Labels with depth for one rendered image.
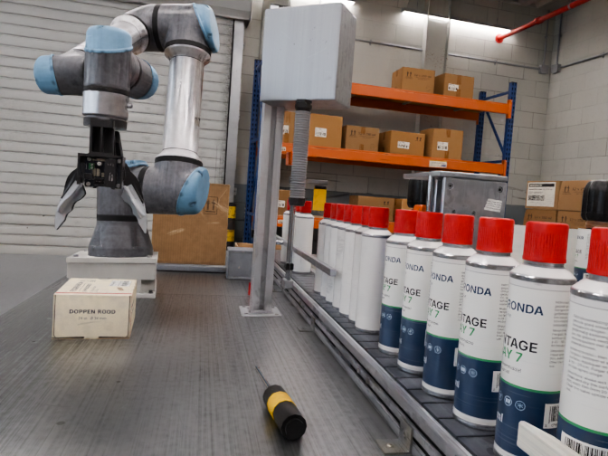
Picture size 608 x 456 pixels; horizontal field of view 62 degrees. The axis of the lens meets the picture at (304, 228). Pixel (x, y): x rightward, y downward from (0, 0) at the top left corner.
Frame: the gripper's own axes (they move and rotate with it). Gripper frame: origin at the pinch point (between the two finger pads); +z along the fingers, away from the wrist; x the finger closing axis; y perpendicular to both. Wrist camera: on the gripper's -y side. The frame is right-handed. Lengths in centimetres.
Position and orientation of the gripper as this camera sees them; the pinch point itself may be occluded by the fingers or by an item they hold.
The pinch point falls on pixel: (102, 232)
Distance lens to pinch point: 99.1
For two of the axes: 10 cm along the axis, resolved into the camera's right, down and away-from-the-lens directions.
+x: 9.6, 0.5, 2.7
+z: -0.7, 9.9, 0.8
